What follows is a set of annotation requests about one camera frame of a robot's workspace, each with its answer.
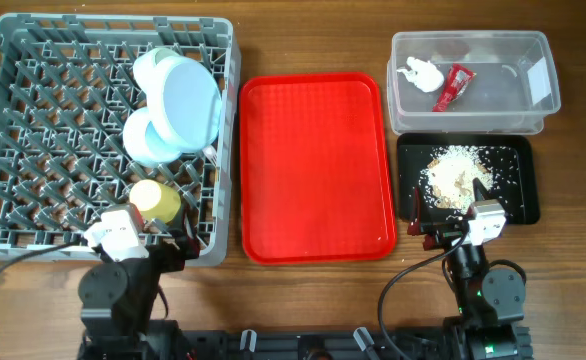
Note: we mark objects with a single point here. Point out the black food waste tray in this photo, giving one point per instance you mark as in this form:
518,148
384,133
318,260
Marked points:
507,157

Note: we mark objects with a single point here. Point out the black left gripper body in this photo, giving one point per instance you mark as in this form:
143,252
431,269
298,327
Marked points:
170,262

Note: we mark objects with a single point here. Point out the pale blue bowl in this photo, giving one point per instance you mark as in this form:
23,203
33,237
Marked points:
142,142

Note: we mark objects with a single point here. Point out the grey dishwasher rack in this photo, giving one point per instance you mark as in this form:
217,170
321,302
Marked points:
66,89

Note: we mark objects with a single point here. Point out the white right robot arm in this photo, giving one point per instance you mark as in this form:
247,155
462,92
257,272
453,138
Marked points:
490,295

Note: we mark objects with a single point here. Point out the yellow plastic cup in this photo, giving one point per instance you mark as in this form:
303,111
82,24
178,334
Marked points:
155,200

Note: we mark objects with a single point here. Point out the red snack wrapper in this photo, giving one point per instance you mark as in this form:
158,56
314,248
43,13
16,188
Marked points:
456,81

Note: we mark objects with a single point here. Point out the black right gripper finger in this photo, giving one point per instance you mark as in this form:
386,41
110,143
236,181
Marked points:
414,228
479,190

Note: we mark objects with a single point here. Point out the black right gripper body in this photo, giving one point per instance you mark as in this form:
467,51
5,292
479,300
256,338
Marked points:
443,234

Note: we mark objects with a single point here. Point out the white plastic fork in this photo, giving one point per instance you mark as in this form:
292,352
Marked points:
211,154

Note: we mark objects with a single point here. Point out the rice food waste pile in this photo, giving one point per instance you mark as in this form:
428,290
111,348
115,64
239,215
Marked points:
448,177

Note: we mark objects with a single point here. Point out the white label sticker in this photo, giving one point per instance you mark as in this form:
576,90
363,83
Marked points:
539,81

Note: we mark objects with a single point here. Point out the clear plastic bin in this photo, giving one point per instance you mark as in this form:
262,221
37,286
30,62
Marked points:
496,101

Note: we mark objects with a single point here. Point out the pale green bowl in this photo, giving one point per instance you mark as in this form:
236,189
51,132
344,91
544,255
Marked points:
144,66

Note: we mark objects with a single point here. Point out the white round plate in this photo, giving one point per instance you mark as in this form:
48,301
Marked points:
185,104

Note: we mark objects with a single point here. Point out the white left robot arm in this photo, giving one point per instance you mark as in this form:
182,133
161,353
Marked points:
118,296

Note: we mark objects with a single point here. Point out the white tissue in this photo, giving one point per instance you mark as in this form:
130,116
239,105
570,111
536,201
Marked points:
422,74

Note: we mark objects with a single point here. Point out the red plastic tray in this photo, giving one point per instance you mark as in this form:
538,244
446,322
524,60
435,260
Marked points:
314,170

